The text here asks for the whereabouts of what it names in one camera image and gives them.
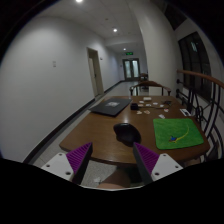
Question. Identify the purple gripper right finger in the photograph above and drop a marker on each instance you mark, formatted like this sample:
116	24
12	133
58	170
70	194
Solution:
153	166

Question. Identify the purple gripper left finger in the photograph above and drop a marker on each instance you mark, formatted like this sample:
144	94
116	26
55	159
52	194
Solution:
70	166

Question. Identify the black computer mouse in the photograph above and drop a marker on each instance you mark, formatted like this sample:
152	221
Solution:
127	134

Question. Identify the green mouse pad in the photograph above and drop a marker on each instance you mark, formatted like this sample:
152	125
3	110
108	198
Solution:
176	134

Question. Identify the small black box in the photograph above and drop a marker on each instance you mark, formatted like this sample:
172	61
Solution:
134	106

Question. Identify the white card on table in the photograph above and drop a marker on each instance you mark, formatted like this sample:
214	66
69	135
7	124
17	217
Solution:
185	112

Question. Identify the black laptop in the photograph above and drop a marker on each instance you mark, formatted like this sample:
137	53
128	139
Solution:
111	107

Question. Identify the wooden chair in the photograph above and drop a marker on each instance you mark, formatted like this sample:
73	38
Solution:
149	84

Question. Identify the curved stair railing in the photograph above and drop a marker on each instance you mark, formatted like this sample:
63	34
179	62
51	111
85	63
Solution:
209	114

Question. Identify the double glass door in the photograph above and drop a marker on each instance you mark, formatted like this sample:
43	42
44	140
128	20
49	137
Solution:
131	69

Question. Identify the beige side door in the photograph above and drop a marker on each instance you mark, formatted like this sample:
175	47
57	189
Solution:
95	71

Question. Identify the green exit sign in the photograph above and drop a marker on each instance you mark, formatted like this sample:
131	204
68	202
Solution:
128	53

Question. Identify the dark window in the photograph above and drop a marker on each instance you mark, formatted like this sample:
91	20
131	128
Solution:
195	58

